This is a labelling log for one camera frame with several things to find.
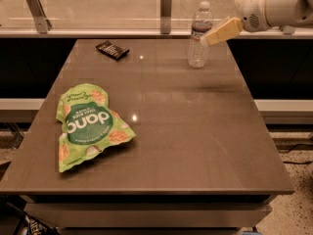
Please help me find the black snack bar wrapper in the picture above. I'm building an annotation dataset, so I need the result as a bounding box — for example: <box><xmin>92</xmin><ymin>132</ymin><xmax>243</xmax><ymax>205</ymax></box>
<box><xmin>96</xmin><ymin>40</ymin><xmax>129</xmax><ymax>61</ymax></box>

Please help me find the right metal railing bracket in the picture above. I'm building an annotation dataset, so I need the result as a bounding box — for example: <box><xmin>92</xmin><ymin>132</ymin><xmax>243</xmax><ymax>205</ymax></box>
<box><xmin>280</xmin><ymin>25</ymin><xmax>295</xmax><ymax>35</ymax></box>

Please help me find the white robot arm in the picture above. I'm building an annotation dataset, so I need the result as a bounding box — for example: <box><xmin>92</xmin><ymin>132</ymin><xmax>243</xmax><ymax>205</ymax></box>
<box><xmin>200</xmin><ymin>0</ymin><xmax>313</xmax><ymax>47</ymax></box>

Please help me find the metal railing bracket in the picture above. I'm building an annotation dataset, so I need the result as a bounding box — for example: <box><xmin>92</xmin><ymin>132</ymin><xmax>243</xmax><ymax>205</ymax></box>
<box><xmin>25</xmin><ymin>0</ymin><xmax>52</xmax><ymax>33</ymax></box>
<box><xmin>160</xmin><ymin>0</ymin><xmax>172</xmax><ymax>34</ymax></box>
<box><xmin>280</xmin><ymin>25</ymin><xmax>295</xmax><ymax>35</ymax></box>

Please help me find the grey table drawer front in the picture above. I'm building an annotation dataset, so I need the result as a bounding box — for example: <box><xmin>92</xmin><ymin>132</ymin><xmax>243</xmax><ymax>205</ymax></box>
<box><xmin>25</xmin><ymin>204</ymin><xmax>271</xmax><ymax>228</ymax></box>

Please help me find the green rice chip bag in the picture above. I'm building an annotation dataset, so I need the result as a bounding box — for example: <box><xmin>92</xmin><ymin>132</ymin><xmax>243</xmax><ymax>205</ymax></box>
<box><xmin>56</xmin><ymin>83</ymin><xmax>136</xmax><ymax>172</ymax></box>

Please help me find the black floor cable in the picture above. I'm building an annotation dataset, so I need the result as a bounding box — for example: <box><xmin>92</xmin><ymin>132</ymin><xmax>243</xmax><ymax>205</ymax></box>
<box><xmin>277</xmin><ymin>142</ymin><xmax>313</xmax><ymax>165</ymax></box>

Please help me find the clear plastic water bottle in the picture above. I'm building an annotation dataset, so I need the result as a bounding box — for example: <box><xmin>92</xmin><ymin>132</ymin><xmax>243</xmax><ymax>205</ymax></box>
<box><xmin>188</xmin><ymin>1</ymin><xmax>213</xmax><ymax>69</ymax></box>

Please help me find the glass railing panel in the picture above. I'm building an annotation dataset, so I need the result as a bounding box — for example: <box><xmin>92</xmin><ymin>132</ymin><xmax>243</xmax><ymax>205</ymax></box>
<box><xmin>0</xmin><ymin>0</ymin><xmax>236</xmax><ymax>31</ymax></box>

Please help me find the middle metal railing bracket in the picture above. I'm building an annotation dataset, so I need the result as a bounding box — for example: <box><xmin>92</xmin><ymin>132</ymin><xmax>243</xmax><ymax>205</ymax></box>
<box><xmin>160</xmin><ymin>0</ymin><xmax>172</xmax><ymax>34</ymax></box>

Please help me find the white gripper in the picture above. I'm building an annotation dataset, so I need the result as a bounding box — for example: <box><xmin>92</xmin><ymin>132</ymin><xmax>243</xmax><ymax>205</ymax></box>
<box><xmin>200</xmin><ymin>0</ymin><xmax>270</xmax><ymax>47</ymax></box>

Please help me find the left metal railing bracket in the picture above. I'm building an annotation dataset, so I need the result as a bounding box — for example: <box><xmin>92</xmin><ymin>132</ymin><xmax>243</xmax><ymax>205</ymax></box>
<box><xmin>25</xmin><ymin>0</ymin><xmax>52</xmax><ymax>33</ymax></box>

